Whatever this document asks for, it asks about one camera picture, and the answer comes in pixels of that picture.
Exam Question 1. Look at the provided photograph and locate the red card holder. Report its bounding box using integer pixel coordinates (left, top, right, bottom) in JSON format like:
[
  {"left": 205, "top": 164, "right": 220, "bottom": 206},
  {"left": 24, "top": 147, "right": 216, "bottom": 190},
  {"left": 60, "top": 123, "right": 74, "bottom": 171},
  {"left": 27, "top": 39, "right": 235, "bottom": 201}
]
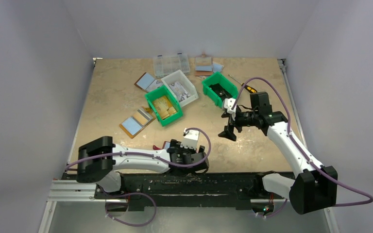
[{"left": 153, "top": 141, "right": 170, "bottom": 150}]

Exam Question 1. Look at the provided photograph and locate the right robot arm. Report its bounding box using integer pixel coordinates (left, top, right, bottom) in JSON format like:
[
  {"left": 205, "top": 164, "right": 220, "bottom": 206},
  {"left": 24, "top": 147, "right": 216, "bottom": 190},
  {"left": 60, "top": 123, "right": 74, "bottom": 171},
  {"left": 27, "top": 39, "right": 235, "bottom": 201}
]
[{"left": 218, "top": 92, "right": 338, "bottom": 215}]

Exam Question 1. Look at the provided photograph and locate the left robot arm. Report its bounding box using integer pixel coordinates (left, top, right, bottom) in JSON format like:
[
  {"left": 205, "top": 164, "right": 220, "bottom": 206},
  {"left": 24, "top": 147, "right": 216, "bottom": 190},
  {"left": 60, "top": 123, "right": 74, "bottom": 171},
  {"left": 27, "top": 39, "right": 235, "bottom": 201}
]
[{"left": 77, "top": 136, "right": 209, "bottom": 199}]

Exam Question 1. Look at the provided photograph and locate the black VIP card stack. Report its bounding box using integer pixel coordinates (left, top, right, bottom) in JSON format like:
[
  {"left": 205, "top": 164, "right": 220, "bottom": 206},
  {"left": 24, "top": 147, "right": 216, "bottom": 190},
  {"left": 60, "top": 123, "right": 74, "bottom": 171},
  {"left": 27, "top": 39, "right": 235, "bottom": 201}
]
[{"left": 210, "top": 83, "right": 233, "bottom": 101}]

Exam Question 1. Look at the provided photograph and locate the green bin with gold cards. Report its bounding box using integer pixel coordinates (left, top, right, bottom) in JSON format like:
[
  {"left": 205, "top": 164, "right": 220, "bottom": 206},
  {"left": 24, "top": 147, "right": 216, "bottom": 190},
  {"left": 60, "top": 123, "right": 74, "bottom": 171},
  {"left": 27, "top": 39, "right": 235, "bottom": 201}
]
[{"left": 145, "top": 85, "right": 183, "bottom": 127}]

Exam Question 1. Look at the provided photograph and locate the green bin with black cards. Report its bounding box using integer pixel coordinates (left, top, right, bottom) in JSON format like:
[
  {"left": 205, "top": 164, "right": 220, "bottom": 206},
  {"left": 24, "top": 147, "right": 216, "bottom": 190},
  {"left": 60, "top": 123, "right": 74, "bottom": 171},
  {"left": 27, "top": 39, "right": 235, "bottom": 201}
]
[{"left": 202, "top": 72, "right": 238, "bottom": 108}]

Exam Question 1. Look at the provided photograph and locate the tan open card holder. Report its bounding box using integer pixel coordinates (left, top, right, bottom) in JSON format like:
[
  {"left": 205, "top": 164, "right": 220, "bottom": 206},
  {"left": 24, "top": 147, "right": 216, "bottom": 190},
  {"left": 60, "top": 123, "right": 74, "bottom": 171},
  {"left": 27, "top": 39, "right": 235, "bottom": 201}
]
[{"left": 119, "top": 107, "right": 156, "bottom": 138}]

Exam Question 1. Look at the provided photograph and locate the silver VIP card stack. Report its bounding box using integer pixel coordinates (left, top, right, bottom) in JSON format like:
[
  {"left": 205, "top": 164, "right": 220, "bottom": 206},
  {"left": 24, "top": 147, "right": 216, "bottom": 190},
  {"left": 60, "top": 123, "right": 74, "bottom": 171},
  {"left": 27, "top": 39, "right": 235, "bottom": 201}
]
[{"left": 169, "top": 81, "right": 191, "bottom": 103}]

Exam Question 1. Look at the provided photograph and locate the brown open card holder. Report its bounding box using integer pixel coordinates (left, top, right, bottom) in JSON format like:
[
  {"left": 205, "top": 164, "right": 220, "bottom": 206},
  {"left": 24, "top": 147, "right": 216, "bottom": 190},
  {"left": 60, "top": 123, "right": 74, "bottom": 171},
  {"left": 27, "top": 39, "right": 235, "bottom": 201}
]
[{"left": 134, "top": 72, "right": 163, "bottom": 93}]

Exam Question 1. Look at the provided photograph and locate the yellow black screwdriver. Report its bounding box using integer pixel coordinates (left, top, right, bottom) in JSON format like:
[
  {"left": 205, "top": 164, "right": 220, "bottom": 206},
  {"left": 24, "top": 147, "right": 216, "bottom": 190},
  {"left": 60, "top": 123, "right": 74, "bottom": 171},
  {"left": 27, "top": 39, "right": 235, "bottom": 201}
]
[{"left": 228, "top": 74, "right": 257, "bottom": 94}]

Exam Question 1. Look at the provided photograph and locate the white plastic bin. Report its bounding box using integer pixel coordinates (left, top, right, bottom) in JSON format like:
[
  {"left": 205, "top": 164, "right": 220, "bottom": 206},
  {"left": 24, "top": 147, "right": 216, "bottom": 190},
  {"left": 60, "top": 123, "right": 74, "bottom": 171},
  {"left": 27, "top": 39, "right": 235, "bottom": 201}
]
[{"left": 161, "top": 70, "right": 199, "bottom": 108}]

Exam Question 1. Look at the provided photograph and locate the clear compartment organizer box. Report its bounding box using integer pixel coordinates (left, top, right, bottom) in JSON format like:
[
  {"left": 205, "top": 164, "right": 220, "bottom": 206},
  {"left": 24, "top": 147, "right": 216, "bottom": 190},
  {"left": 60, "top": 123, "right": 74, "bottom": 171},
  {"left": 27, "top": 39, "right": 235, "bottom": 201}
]
[{"left": 153, "top": 53, "right": 190, "bottom": 78}]

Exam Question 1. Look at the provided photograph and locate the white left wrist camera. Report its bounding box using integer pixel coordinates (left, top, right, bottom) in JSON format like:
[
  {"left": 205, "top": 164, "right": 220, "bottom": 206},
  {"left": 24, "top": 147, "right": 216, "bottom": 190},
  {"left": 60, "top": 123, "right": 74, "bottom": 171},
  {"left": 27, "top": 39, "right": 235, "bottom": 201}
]
[{"left": 180, "top": 128, "right": 200, "bottom": 151}]

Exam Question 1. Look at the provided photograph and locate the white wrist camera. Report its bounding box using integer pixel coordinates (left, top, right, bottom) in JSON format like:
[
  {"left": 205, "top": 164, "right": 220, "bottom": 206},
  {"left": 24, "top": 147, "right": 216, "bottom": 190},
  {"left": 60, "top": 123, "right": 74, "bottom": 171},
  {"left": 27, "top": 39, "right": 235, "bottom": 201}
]
[
  {"left": 221, "top": 98, "right": 237, "bottom": 120},
  {"left": 180, "top": 128, "right": 200, "bottom": 151}
]

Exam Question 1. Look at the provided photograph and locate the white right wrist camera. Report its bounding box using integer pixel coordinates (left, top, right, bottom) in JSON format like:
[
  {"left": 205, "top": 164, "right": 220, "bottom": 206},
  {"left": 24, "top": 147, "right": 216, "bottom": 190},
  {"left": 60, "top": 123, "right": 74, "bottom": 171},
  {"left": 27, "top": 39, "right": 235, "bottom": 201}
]
[{"left": 221, "top": 98, "right": 237, "bottom": 120}]

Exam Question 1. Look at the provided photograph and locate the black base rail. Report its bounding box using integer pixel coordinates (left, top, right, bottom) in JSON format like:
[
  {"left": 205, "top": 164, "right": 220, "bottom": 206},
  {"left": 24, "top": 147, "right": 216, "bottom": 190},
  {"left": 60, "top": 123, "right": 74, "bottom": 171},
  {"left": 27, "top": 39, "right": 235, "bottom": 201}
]
[{"left": 94, "top": 172, "right": 281, "bottom": 211}]

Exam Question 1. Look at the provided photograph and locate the aluminium frame rail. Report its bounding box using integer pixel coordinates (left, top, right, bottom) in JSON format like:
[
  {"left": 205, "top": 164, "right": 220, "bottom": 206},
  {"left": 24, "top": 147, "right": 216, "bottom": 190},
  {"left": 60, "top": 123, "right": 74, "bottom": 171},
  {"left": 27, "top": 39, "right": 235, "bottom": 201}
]
[{"left": 47, "top": 180, "right": 126, "bottom": 203}]

